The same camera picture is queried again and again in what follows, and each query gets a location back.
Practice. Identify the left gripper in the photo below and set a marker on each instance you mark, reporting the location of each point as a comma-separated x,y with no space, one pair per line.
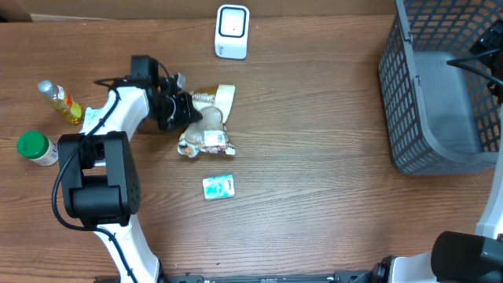
186,106

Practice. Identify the brown snack packet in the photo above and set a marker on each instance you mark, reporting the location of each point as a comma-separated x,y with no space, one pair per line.
215,104

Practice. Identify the white barcode snack packet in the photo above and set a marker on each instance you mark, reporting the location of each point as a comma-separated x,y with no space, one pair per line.
192,143

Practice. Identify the teal tissue pack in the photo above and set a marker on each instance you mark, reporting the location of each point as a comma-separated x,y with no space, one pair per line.
218,187

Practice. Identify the teal snack bar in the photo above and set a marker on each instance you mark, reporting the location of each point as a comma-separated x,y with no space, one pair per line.
91,119

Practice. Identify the yellow liquid bottle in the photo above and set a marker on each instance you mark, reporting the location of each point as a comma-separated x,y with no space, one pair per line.
62,102

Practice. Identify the green lid jar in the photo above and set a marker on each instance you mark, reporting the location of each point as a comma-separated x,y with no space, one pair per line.
36,147

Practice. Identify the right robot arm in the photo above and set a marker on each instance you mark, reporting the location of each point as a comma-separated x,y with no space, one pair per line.
457,257

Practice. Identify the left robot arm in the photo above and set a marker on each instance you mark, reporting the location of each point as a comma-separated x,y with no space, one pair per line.
97,188

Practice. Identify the white barcode scanner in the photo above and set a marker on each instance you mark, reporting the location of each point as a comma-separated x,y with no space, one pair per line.
231,31

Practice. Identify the grey plastic basket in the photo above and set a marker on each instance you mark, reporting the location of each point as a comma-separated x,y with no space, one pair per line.
435,76

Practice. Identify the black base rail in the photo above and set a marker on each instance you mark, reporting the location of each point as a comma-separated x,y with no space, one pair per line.
337,277

